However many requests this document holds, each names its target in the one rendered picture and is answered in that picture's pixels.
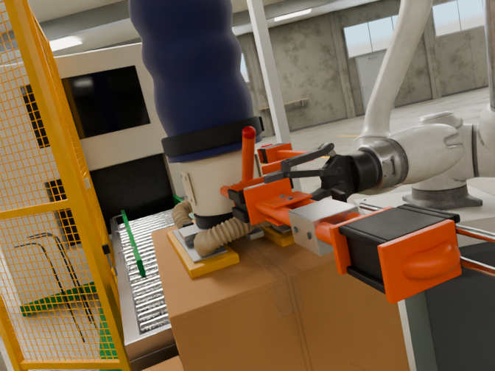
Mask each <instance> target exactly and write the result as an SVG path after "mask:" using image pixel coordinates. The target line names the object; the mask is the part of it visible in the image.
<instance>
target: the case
mask: <svg viewBox="0 0 495 371"><path fill-rule="evenodd" d="M177 229H178V227H177V226H176V225H174V226H171V227H167V228H164V229H161V230H156V231H154V232H151V233H150V235H151V238H152V245H153V248H154V252H155V258H156V262H157V265H158V271H159V275H160V279H161V285H162V289H163V293H164V299H165V303H166V309H167V313H168V316H169V321H170V325H171V327H172V332H173V335H174V338H175V342H176V345H177V348H178V352H179V355H180V360H181V363H182V365H183V370H184V371H410V367H409V362H408V358H407V350H406V346H405V341H404V334H403V329H402V325H401V317H400V313H399V305H398V302H397V303H394V304H392V303H389V302H388V301H387V297H386V294H384V293H382V292H380V291H378V290H376V289H375V288H373V287H371V286H369V285H368V284H366V283H363V282H362V281H361V280H358V279H356V278H355V277H353V276H351V275H349V274H348V273H346V274H344V275H341V274H339V273H338V271H337V265H336V261H335V257H334V252H330V253H328V254H325V255H322V256H319V255H317V254H315V253H313V252H311V251H309V250H308V249H306V248H304V247H302V246H300V245H299V244H296V243H294V244H290V245H287V246H285V247H281V246H280V245H278V244H276V243H275V242H274V241H271V240H270V239H268V238H267V237H265V236H262V237H260V238H256V239H254V240H250V239H249V238H247V237H246V236H243V237H240V238H236V239H235V240H232V242H228V243H227V245H228V246H229V247H230V248H231V249H233V250H234V251H235V252H236V253H237V254H238V255H239V263H237V264H233V265H230V266H227V267H224V268H221V269H218V270H216V271H213V272H209V273H207V274H205V275H201V276H199V277H196V278H191V276H190V275H189V273H188V272H187V270H186V268H185V266H184V265H183V263H182V261H181V260H180V258H179V257H178V254H177V253H176V252H175V250H174V248H173V246H172V245H171V243H170V242H169V239H168V238H167V236H166V233H167V232H169V231H172V230H177Z"/></svg>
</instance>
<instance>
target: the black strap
mask: <svg viewBox="0 0 495 371"><path fill-rule="evenodd" d="M247 126H251V127H253V128H254V129H255V131H256V136H257V135H260V134H261V133H262V132H263V131H264V125H263V121H262V118H261V116H258V117H257V116H254V117H252V118H249V119H244V120H241V121H236V122H233V123H230V124H224V125H221V126H217V127H212V128H208V129H205V130H199V131H196V132H190V133H186V134H182V135H176V136H172V137H165V138H162V140H161V143H162V147H163V149H164V154H165V155H166V156H176V155H184V154H188V153H192V152H199V151H202V150H206V149H212V148H215V147H219V146H224V145H227V144H232V143H235V142H238V141H242V130H243V129H244V128H245V127H247Z"/></svg>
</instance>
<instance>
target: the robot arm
mask: <svg viewBox="0 0 495 371"><path fill-rule="evenodd" d="M432 1H433V0H401V6H400V10H399V15H398V18H397V22H396V25H395V28H394V30H393V34H392V37H391V39H390V43H389V45H388V48H387V51H386V54H385V58H384V60H383V63H382V66H381V68H380V71H379V75H378V77H377V80H376V83H375V85H374V88H373V92H372V94H371V98H370V101H369V103H368V108H367V111H366V115H365V121H364V125H363V129H362V133H361V134H360V136H359V137H357V138H355V139H354V141H353V145H352V148H351V151H350V152H349V153H347V154H344V155H340V154H337V153H336V152H335V151H334V144H333V143H323V144H321V145H320V146H319V147H318V148H317V149H314V150H312V151H309V152H305V153H303V154H300V155H296V156H294V157H291V158H287V159H285V160H282V161H281V170H280V171H279V172H278V173H275V174H270V175H267V176H265V177H263V179H264V182H263V183H260V184H257V185H252V186H249V187H247V188H244V190H247V189H249V188H254V187H256V186H261V185H264V184H267V183H271V182H274V181H277V180H281V179H284V178H287V177H288V178H291V179H292V178H302V177H320V180H321V187H319V188H317V189H316V191H313V192H312V193H310V194H311V195H312V197H310V198H308V199H312V200H315V201H320V200H322V199H324V198H326V197H330V196H331V189H332V188H336V189H338V190H340V191H342V192H344V193H345V194H346V198H347V199H348V198H349V197H350V196H351V195H352V194H364V195H367V196H373V195H378V194H384V193H387V192H389V191H392V190H394V189H396V188H398V187H399V186H404V185H409V184H411V185H412V193H411V194H406V195H404V196H402V200H403V201H405V202H408V203H409V204H411V205H418V206H421V207H425V208H432V209H436V210H440V211H444V210H449V209H455V208H466V207H477V206H482V205H483V203H482V200H481V199H479V198H476V197H473V196H472V195H470V194H469V193H468V187H467V182H466V180H469V179H471V178H475V177H495V0H483V12H484V23H485V45H486V56H487V67H488V89H489V100H490V103H489V104H488V105H487V106H486V107H485V108H484V109H483V111H482V112H481V114H480V122H479V124H464V123H463V118H462V117H461V116H459V115H458V114H456V113H453V112H450V111H441V112H437V113H431V114H428V115H425V116H421V117H419V118H417V120H416V122H415V124H414V126H413V127H411V128H408V129H405V130H402V131H399V132H396V133H393V134H391V132H390V114H391V110H392V107H393V103H394V101H395V99H396V96H397V94H398V92H399V88H400V87H401V84H402V82H403V79H404V77H405V74H406V73H407V69H408V68H409V65H410V63H411V60H412V58H413V55H414V54H415V50H416V49H417V46H418V43H419V41H420V39H421V36H422V34H423V32H424V28H425V26H426V23H427V20H428V17H429V13H430V10H431V6H432ZM323 156H324V157H328V156H329V157H330V158H329V159H328V160H327V161H326V163H325V164H324V165H323V167H322V168H316V169H300V170H291V167H293V166H297V165H299V164H302V163H305V162H308V161H311V160H314V159H316V158H320V157H323Z"/></svg>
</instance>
